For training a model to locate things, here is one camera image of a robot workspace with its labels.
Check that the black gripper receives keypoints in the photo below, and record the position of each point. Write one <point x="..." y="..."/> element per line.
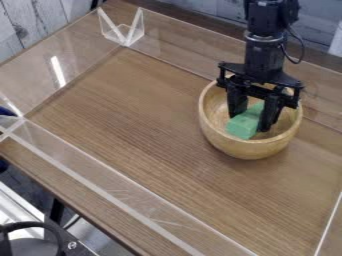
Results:
<point x="259" y="78"/>

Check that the green rectangular block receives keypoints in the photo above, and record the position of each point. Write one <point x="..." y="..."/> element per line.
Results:
<point x="243" y="125"/>

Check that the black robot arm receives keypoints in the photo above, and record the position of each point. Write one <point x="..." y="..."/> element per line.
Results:
<point x="270" y="17"/>

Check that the brown wooden bowl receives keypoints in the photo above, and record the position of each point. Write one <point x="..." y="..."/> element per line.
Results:
<point x="265" y="144"/>

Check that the black table leg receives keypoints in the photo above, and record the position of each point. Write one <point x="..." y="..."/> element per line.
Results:
<point x="56" y="211"/>

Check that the clear acrylic corner bracket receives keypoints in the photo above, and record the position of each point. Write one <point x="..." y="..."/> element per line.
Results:
<point x="123" y="34"/>

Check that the clear acrylic front wall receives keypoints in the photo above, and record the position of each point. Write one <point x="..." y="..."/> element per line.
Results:
<point x="138" y="218"/>

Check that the grey metal bracket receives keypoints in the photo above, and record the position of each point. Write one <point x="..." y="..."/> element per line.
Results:
<point x="64" y="244"/>

